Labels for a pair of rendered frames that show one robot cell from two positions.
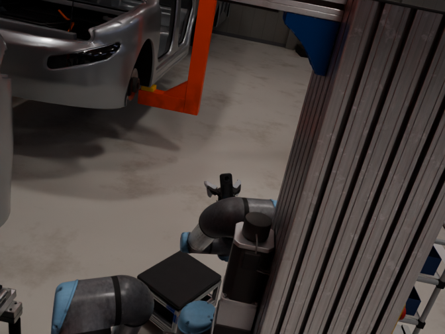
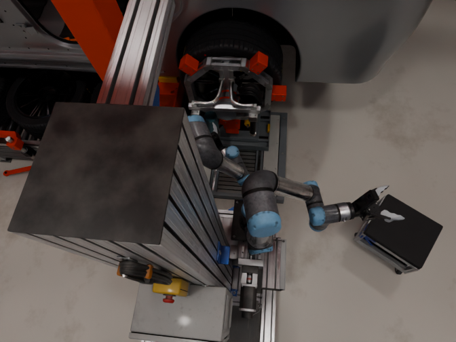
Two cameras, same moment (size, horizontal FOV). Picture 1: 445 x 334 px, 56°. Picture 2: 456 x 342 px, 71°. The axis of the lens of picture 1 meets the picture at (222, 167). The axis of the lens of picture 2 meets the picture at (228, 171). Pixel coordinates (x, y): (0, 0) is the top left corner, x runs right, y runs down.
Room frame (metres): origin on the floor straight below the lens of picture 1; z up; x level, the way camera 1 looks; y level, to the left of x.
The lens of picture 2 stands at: (1.03, -0.47, 2.50)
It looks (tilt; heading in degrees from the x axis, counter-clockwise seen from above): 66 degrees down; 103
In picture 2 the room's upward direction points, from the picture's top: 9 degrees counter-clockwise
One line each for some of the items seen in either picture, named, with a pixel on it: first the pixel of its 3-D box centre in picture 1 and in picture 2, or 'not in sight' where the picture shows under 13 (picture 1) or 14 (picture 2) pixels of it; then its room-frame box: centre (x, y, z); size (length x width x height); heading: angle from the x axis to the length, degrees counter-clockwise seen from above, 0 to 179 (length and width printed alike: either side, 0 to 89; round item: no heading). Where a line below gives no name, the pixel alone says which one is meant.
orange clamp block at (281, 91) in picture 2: not in sight; (278, 93); (1.13, 0.80, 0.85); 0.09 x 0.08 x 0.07; 179
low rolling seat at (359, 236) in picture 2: (177, 297); (393, 235); (2.01, 0.12, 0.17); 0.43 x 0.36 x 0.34; 147
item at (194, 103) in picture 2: not in sight; (207, 88); (0.72, 0.69, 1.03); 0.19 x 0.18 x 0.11; 89
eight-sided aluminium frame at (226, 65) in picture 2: not in sight; (229, 91); (0.82, 0.81, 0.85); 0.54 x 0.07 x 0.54; 179
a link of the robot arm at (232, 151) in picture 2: not in sight; (233, 157); (0.89, 0.31, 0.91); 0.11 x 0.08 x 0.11; 117
